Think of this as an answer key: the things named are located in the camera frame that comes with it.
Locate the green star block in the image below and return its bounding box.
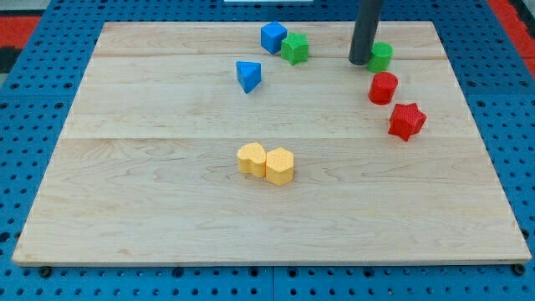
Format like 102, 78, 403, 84
281, 32, 309, 65

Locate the red star block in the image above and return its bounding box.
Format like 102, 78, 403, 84
388, 103, 427, 141

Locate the yellow hexagon block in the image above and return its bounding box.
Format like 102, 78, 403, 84
265, 147, 294, 186

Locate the yellow heart block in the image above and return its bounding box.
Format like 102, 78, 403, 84
237, 142, 267, 177

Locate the light wooden board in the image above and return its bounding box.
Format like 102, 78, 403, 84
13, 22, 532, 267

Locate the blue triangle block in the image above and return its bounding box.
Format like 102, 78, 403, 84
236, 61, 262, 94

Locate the blue cube block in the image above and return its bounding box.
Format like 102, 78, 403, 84
260, 21, 288, 54

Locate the red cylinder block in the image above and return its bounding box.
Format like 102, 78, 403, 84
369, 72, 399, 105

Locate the green cylinder block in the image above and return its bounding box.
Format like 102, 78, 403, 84
367, 42, 394, 73

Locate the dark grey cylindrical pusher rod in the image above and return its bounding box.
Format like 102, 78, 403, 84
349, 0, 384, 66

